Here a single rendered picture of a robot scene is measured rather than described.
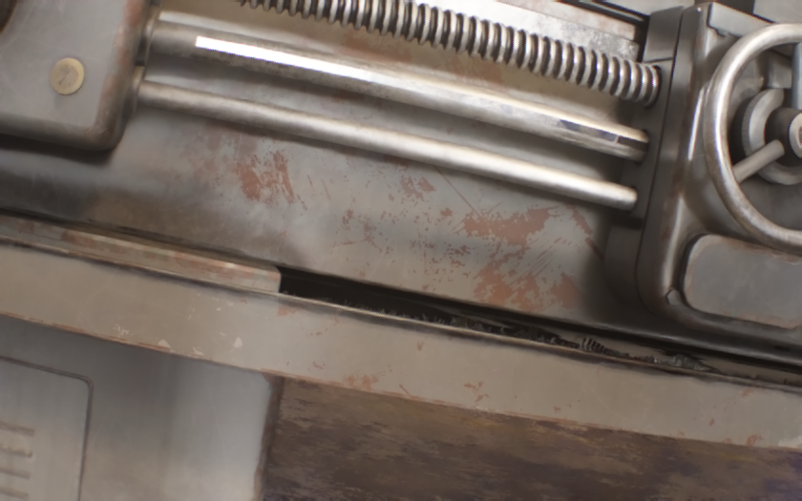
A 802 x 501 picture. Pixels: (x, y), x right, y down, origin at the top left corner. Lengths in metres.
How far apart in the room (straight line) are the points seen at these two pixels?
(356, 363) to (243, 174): 0.24
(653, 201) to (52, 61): 0.55
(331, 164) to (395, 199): 0.07
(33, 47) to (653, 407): 0.62
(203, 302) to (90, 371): 0.17
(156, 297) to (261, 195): 0.21
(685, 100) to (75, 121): 0.53
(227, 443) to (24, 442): 0.20
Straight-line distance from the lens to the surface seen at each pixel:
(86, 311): 0.87
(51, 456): 1.01
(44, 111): 0.87
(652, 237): 0.98
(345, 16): 0.96
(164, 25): 0.95
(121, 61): 0.87
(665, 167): 0.99
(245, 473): 1.00
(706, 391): 1.00
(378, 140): 0.96
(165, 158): 1.03
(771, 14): 1.02
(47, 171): 1.04
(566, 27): 1.09
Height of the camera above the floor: 0.56
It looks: 3 degrees down
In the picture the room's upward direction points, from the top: 12 degrees clockwise
